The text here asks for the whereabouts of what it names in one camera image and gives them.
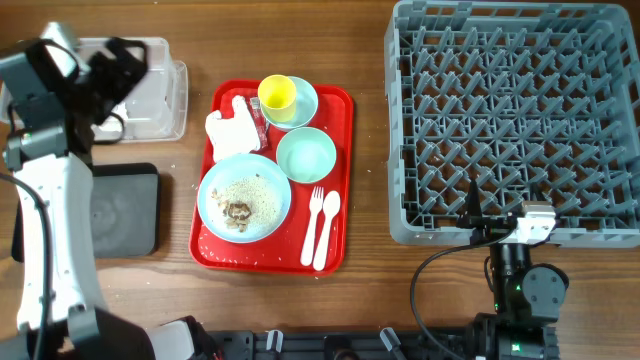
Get white napkin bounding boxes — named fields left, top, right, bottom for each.
left=205, top=95, right=261, bottom=162

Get red snack wrapper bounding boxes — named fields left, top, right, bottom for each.
left=249, top=97, right=269, bottom=151

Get mint green bowl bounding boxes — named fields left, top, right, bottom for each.
left=276, top=127, right=337, bottom=184

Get light blue plate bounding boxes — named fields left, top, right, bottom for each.
left=196, top=154, right=292, bottom=244

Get food scraps and rice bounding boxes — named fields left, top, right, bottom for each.
left=209, top=174, right=282, bottom=233

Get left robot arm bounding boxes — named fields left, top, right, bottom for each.
left=1, top=37, right=222, bottom=359

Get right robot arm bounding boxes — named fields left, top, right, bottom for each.
left=457, top=181, right=569, bottom=359

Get clear plastic waste bin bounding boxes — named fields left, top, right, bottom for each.
left=92, top=37, right=188, bottom=143

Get grey dishwasher rack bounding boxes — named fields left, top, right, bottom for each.
left=384, top=1, right=639, bottom=248

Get black food waste tray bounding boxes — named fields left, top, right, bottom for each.
left=11, top=154, right=160, bottom=270

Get white plastic spoon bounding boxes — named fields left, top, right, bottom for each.
left=312, top=191, right=341, bottom=271

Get white plastic fork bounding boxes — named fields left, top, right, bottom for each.
left=300, top=186, right=324, bottom=266

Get yellow plastic cup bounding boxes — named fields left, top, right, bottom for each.
left=258, top=74, right=297, bottom=122

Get light blue small bowl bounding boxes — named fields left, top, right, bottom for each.
left=261, top=76, right=319, bottom=132

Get red serving tray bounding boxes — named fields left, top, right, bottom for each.
left=189, top=85, right=354, bottom=277

